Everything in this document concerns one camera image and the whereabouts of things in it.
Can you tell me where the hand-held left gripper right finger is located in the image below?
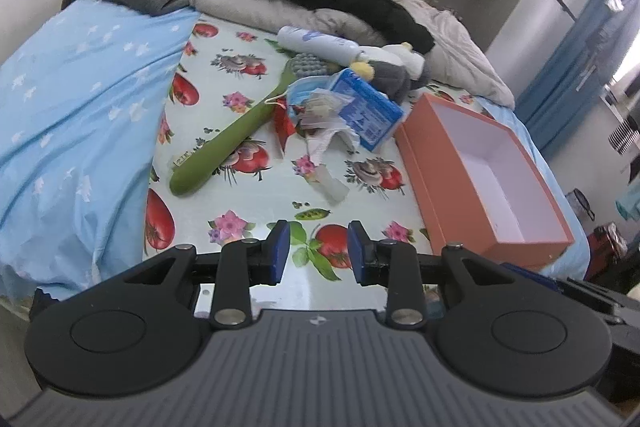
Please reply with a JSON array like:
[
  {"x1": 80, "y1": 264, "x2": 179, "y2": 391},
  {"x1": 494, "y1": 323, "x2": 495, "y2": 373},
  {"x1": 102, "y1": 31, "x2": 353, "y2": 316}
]
[{"x1": 347, "y1": 220, "x2": 516, "y2": 331}]

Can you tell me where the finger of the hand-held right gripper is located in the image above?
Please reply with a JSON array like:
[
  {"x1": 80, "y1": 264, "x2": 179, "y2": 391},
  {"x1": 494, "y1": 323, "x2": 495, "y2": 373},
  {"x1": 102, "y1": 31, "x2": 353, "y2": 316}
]
[{"x1": 500, "y1": 263, "x2": 561, "y2": 291}]

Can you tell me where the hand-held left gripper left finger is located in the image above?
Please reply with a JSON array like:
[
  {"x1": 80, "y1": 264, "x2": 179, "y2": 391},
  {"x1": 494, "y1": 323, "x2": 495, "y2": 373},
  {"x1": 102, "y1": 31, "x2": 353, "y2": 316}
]
[{"x1": 122, "y1": 220, "x2": 292, "y2": 331}]

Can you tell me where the orange cardboard box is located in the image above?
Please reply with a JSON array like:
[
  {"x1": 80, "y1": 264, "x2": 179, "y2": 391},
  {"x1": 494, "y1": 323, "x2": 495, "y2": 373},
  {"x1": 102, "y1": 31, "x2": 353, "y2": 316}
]
[{"x1": 395, "y1": 93, "x2": 576, "y2": 272}]

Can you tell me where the red snack packet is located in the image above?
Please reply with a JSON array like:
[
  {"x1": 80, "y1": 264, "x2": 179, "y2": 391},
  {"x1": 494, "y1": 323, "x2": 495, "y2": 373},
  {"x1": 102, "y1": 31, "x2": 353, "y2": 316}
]
[{"x1": 272, "y1": 99, "x2": 307, "y2": 154}]

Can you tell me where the clear plastic bag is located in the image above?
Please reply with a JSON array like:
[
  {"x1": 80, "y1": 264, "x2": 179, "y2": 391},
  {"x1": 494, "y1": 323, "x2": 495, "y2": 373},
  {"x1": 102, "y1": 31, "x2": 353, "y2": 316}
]
[{"x1": 299, "y1": 89, "x2": 362, "y2": 160}]

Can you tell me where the blue tissue packet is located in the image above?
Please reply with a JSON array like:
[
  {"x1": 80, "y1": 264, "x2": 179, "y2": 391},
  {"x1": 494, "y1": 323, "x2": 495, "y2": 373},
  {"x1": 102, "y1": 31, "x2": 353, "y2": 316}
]
[{"x1": 327, "y1": 68, "x2": 406, "y2": 152}]

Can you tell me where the floral printed bed sheet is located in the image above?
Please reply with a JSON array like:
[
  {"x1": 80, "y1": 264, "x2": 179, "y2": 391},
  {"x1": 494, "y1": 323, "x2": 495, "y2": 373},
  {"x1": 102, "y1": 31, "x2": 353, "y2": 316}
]
[{"x1": 144, "y1": 9, "x2": 501, "y2": 308}]

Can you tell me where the blue face mask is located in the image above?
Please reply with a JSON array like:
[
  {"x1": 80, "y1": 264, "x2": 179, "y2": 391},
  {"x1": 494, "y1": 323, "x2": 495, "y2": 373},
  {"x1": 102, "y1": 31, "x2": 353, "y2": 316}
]
[{"x1": 265, "y1": 74, "x2": 347, "y2": 108}]

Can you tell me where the grey penguin plush toy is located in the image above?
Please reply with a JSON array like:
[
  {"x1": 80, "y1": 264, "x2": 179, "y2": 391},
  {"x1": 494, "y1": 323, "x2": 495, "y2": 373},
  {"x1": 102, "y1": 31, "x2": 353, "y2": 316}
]
[{"x1": 350, "y1": 42, "x2": 432, "y2": 104}]

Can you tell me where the white plastic bottle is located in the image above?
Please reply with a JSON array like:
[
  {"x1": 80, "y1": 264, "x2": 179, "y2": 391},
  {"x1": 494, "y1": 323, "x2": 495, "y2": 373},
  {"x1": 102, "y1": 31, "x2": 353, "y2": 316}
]
[{"x1": 276, "y1": 25, "x2": 401, "y2": 64}]

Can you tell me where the blue curtain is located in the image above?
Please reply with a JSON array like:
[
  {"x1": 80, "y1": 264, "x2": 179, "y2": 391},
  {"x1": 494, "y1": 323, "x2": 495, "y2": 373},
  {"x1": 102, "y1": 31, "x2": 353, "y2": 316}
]
[{"x1": 515, "y1": 0, "x2": 640, "y2": 152}]

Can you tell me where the light blue star quilt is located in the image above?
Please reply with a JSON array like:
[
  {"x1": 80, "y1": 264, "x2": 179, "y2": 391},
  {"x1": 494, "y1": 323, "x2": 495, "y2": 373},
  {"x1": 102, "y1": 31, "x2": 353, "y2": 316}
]
[{"x1": 0, "y1": 0, "x2": 201, "y2": 303}]

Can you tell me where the light grey duvet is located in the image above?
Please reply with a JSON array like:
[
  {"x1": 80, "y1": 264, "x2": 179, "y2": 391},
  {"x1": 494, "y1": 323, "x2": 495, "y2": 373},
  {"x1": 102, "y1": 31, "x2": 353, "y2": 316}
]
[{"x1": 187, "y1": 0, "x2": 516, "y2": 110}]

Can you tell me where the white wardrobe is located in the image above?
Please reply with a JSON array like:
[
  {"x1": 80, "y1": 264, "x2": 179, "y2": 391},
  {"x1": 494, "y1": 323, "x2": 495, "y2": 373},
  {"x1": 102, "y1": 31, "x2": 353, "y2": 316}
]
[{"x1": 430, "y1": 0, "x2": 626, "y2": 108}]

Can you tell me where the green long-handled bath brush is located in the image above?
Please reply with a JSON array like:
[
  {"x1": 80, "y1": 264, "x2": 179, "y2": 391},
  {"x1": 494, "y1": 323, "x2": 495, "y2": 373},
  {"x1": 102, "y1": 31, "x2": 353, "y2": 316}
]
[{"x1": 169, "y1": 54, "x2": 337, "y2": 198}]

